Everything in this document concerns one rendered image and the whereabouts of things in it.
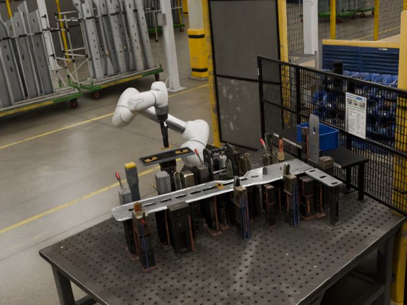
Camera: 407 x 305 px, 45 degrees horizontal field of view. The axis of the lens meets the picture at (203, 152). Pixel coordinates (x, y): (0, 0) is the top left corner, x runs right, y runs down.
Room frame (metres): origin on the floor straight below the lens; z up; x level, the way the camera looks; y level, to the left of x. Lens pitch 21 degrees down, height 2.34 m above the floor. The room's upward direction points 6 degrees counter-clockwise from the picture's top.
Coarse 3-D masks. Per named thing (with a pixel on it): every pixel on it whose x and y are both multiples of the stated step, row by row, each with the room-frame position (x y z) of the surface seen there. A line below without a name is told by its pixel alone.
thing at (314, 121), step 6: (312, 114) 3.18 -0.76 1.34; (312, 120) 3.18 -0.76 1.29; (318, 120) 3.12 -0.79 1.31; (312, 126) 3.18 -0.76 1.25; (318, 126) 3.12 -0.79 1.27; (312, 132) 3.19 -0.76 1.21; (318, 132) 3.12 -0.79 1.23; (312, 138) 3.19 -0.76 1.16; (318, 138) 3.12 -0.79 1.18; (312, 144) 3.19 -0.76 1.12; (318, 144) 3.12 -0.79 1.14; (312, 150) 3.19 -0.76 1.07; (318, 150) 3.12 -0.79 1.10; (312, 156) 3.19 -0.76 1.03; (318, 156) 3.12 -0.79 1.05
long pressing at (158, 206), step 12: (276, 168) 3.10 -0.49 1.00; (300, 168) 3.06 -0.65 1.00; (312, 168) 3.05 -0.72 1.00; (216, 180) 2.99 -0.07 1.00; (228, 180) 2.97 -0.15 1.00; (264, 180) 2.92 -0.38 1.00; (276, 180) 2.93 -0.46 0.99; (168, 192) 2.88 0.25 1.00; (180, 192) 2.86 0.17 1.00; (204, 192) 2.83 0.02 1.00; (216, 192) 2.82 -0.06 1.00; (132, 204) 2.77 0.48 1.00; (144, 204) 2.75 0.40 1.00; (156, 204) 2.73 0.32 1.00; (168, 204) 2.72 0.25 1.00; (120, 216) 2.62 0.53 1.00
